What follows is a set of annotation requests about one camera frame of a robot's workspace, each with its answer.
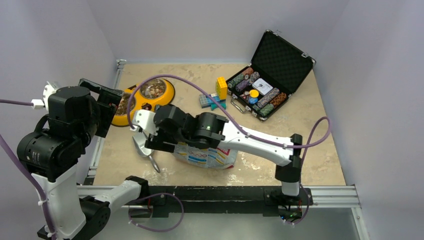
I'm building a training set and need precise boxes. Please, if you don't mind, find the silver metal scoop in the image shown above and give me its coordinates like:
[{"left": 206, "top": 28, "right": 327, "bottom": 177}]
[{"left": 132, "top": 131, "right": 161, "bottom": 173}]

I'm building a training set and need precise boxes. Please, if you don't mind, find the colourful pet food bag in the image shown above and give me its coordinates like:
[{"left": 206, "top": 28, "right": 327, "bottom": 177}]
[{"left": 172, "top": 143, "right": 238, "bottom": 170}]

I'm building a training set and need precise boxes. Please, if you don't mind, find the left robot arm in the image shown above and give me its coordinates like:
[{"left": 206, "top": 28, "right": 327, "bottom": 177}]
[{"left": 16, "top": 78, "right": 150, "bottom": 240}]

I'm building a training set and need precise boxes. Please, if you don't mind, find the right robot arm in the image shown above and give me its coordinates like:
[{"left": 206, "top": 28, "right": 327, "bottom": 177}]
[{"left": 132, "top": 104, "right": 303, "bottom": 204}]

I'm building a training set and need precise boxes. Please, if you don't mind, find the yellow double pet bowl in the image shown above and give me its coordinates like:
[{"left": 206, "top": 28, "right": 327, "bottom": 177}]
[{"left": 111, "top": 78, "right": 175, "bottom": 127}]

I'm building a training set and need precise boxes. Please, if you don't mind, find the blue grey toy brick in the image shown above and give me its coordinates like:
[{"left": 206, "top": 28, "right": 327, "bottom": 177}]
[{"left": 198, "top": 93, "right": 222, "bottom": 109}]

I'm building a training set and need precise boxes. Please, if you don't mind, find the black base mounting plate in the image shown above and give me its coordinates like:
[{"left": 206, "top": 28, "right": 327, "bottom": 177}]
[{"left": 129, "top": 186, "right": 314, "bottom": 219}]

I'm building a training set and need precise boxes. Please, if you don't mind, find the yellow toy brick block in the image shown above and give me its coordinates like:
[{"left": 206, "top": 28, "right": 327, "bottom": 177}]
[{"left": 215, "top": 76, "right": 228, "bottom": 101}]

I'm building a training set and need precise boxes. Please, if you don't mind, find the white playing card deck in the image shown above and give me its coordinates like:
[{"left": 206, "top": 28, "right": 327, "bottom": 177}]
[{"left": 252, "top": 78, "right": 273, "bottom": 96}]

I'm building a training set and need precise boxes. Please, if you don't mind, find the black poker chip case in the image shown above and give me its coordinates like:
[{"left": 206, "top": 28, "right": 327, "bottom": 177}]
[{"left": 226, "top": 29, "right": 316, "bottom": 122}]

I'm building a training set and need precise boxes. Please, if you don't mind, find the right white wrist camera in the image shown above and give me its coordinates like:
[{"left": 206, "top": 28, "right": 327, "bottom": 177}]
[{"left": 130, "top": 109, "right": 159, "bottom": 136}]

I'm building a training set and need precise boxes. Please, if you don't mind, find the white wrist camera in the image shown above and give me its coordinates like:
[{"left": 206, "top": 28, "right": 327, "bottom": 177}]
[
  {"left": 130, "top": 109, "right": 159, "bottom": 136},
  {"left": 31, "top": 81, "right": 61, "bottom": 112}
]

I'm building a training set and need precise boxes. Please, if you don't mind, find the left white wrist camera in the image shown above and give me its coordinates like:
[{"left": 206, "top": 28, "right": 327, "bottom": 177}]
[{"left": 31, "top": 81, "right": 61, "bottom": 112}]

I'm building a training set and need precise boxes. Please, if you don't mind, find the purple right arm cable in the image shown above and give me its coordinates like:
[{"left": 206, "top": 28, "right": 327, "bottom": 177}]
[{"left": 126, "top": 74, "right": 332, "bottom": 157}]

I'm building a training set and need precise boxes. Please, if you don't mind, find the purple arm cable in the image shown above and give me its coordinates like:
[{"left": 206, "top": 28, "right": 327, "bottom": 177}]
[
  {"left": 0, "top": 98, "right": 57, "bottom": 240},
  {"left": 126, "top": 74, "right": 332, "bottom": 157}
]

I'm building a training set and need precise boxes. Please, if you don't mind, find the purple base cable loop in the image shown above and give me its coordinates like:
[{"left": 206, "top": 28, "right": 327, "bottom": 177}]
[{"left": 128, "top": 192, "right": 185, "bottom": 233}]

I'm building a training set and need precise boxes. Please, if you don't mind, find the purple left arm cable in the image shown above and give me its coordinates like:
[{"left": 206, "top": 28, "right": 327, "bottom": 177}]
[{"left": 0, "top": 98, "right": 57, "bottom": 240}]

